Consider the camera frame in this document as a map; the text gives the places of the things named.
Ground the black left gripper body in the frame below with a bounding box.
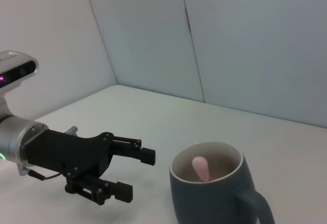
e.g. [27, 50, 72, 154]
[25, 129, 115, 184]

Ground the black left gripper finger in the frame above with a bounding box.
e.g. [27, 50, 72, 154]
[103, 133, 156, 166]
[64, 176, 134, 207]

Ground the pink handled metal spoon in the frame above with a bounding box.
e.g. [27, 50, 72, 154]
[192, 156, 211, 183]

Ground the grey ceramic cup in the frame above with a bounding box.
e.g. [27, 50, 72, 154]
[169, 140, 276, 224]

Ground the silver metal plug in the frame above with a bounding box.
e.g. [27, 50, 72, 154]
[64, 125, 79, 136]

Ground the thin red black cable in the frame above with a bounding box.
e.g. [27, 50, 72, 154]
[25, 167, 64, 182]

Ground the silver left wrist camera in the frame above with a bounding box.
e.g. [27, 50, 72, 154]
[0, 51, 39, 89]

